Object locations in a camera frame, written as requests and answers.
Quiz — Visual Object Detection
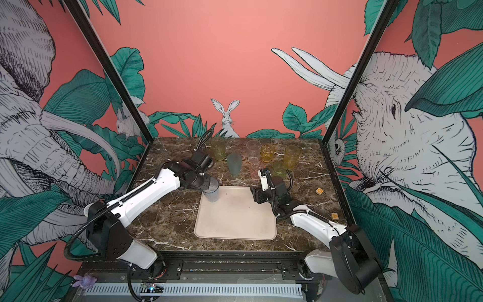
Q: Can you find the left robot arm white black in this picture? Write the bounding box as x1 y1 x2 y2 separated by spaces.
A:
64 161 219 279

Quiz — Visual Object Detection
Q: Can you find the pink faceted short tumbler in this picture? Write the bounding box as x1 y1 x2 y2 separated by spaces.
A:
248 157 260 180

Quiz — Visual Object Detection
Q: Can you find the black front frame rail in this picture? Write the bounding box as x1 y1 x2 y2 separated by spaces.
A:
80 250 382 282

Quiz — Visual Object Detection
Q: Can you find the beige plastic tray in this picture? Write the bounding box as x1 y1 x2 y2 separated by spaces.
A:
194 186 277 241

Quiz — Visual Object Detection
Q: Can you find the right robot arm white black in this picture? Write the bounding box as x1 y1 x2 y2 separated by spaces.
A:
250 174 382 294

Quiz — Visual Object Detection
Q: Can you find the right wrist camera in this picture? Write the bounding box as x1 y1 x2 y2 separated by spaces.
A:
258 168 270 191

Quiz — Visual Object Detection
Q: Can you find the light green faceted tumbler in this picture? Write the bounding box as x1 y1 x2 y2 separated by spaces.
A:
210 137 226 161

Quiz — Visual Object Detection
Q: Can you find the white ribbed vent strip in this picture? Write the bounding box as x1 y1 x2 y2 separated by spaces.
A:
84 282 304 298

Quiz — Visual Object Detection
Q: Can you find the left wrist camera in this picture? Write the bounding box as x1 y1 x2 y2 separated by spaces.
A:
191 150 213 173

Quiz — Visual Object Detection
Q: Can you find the clear pink tall tumbler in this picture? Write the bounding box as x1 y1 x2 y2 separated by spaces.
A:
246 139 262 158

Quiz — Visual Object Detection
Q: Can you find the green short tumbler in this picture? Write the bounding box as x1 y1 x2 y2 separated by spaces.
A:
272 161 289 177

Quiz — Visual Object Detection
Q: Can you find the teal frosted tumbler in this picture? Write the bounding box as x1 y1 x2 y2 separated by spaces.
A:
227 153 243 177

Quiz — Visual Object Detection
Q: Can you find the purple small toy figure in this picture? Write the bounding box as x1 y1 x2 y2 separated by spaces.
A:
72 275 98 290

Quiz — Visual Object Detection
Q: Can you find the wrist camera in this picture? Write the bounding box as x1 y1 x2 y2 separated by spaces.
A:
191 150 213 173
258 168 270 191

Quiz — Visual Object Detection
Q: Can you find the black left frame post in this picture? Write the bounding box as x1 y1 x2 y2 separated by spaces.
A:
63 0 153 143

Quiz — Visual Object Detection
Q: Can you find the black frame post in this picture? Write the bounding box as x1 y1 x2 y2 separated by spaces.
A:
63 0 153 143
320 0 399 147

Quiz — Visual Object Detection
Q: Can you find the amber faceted tumbler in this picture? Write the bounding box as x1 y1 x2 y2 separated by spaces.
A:
260 142 275 163

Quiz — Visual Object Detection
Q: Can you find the yellow tall tumbler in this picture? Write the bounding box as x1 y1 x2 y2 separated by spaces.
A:
283 145 301 170

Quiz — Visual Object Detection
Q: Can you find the blue-grey transparent tumbler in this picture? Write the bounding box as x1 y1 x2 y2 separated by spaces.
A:
203 177 220 202

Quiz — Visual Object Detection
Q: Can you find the black right frame post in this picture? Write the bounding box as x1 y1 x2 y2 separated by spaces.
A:
320 0 399 147

